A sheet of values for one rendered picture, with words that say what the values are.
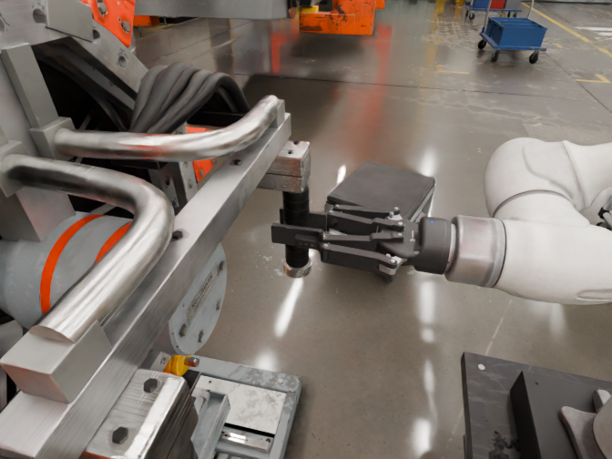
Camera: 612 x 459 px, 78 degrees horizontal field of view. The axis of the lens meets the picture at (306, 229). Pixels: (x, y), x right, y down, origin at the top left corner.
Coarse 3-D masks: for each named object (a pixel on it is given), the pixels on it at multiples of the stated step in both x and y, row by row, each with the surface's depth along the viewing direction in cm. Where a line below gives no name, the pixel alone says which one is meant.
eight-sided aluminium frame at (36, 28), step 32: (0, 0) 30; (32, 0) 33; (64, 0) 35; (0, 32) 31; (32, 32) 33; (64, 32) 36; (96, 32) 40; (64, 64) 43; (96, 64) 42; (128, 64) 45; (128, 96) 49; (192, 192) 65; (160, 352) 62
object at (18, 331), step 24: (48, 72) 47; (72, 96) 52; (96, 96) 52; (72, 120) 53; (96, 120) 56; (120, 120) 57; (120, 168) 64; (120, 216) 68; (0, 312) 46; (0, 336) 45; (0, 384) 46; (0, 408) 46
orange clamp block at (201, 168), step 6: (192, 132) 68; (192, 162) 64; (198, 162) 65; (204, 162) 68; (210, 162) 70; (216, 162) 73; (198, 168) 66; (204, 168) 68; (210, 168) 71; (198, 174) 66; (204, 174) 68; (198, 180) 66
